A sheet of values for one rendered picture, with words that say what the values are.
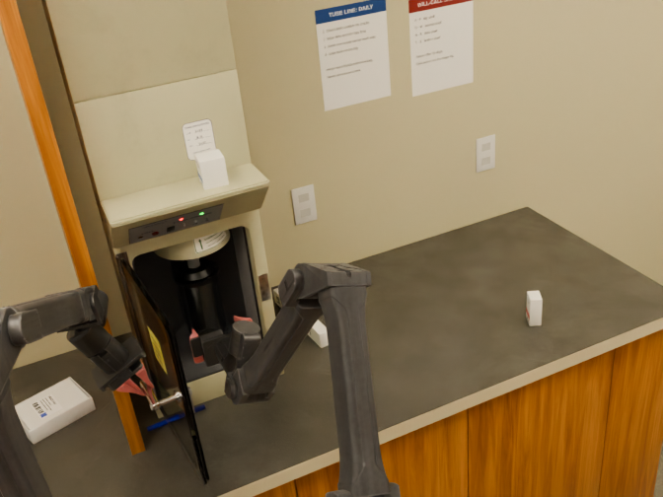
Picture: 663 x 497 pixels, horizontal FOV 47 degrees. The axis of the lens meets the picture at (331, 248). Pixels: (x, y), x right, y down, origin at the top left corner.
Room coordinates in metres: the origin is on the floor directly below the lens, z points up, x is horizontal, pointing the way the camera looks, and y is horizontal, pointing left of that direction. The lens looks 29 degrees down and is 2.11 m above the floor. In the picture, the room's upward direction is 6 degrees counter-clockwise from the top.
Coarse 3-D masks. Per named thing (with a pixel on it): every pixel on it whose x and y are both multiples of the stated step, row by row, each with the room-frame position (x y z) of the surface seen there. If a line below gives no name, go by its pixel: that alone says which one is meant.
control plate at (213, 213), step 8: (208, 208) 1.36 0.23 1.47; (216, 208) 1.38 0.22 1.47; (176, 216) 1.33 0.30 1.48; (184, 216) 1.35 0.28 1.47; (192, 216) 1.36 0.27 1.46; (200, 216) 1.38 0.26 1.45; (208, 216) 1.39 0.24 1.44; (216, 216) 1.41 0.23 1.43; (152, 224) 1.32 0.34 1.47; (160, 224) 1.33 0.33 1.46; (168, 224) 1.35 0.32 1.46; (176, 224) 1.36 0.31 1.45; (192, 224) 1.39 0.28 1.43; (200, 224) 1.41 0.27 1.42; (136, 232) 1.32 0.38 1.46; (144, 232) 1.34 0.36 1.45; (152, 232) 1.35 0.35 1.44; (160, 232) 1.36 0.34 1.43; (168, 232) 1.38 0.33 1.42; (136, 240) 1.35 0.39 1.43
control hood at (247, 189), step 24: (240, 168) 1.46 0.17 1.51; (144, 192) 1.39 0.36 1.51; (168, 192) 1.38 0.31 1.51; (192, 192) 1.36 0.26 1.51; (216, 192) 1.35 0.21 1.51; (240, 192) 1.36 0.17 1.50; (264, 192) 1.41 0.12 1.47; (120, 216) 1.29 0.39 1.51; (144, 216) 1.29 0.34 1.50; (168, 216) 1.32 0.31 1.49; (120, 240) 1.33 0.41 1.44; (144, 240) 1.37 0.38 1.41
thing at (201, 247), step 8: (224, 232) 1.52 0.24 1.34; (192, 240) 1.46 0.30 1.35; (200, 240) 1.47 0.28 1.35; (208, 240) 1.47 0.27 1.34; (216, 240) 1.49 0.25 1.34; (224, 240) 1.50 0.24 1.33; (160, 248) 1.48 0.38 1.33; (168, 248) 1.47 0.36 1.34; (176, 248) 1.46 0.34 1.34; (184, 248) 1.45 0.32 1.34; (192, 248) 1.45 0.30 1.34; (200, 248) 1.46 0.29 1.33; (208, 248) 1.46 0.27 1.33; (216, 248) 1.47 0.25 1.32; (168, 256) 1.46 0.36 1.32; (176, 256) 1.45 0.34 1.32; (184, 256) 1.45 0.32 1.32; (192, 256) 1.45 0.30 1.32; (200, 256) 1.45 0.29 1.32
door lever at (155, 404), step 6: (144, 384) 1.17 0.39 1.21; (144, 390) 1.15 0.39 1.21; (150, 390) 1.14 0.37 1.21; (174, 390) 1.13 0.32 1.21; (150, 396) 1.13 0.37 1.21; (156, 396) 1.13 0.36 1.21; (168, 396) 1.12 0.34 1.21; (174, 396) 1.12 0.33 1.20; (150, 402) 1.11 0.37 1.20; (156, 402) 1.11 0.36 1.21; (162, 402) 1.11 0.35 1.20; (168, 402) 1.11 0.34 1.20; (156, 408) 1.10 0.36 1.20
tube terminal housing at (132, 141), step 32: (128, 96) 1.41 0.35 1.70; (160, 96) 1.43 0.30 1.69; (192, 96) 1.46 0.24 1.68; (224, 96) 1.48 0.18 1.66; (96, 128) 1.38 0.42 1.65; (128, 128) 1.41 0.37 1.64; (160, 128) 1.43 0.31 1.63; (224, 128) 1.48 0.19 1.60; (96, 160) 1.38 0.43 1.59; (128, 160) 1.40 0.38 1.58; (160, 160) 1.42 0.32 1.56; (96, 192) 1.41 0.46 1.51; (128, 192) 1.40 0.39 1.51; (224, 224) 1.46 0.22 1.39; (256, 224) 1.49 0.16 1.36; (128, 256) 1.38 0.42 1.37; (256, 256) 1.48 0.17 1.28; (256, 288) 1.51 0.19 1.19; (192, 384) 1.41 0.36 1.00; (224, 384) 1.44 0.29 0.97; (160, 416) 1.38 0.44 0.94
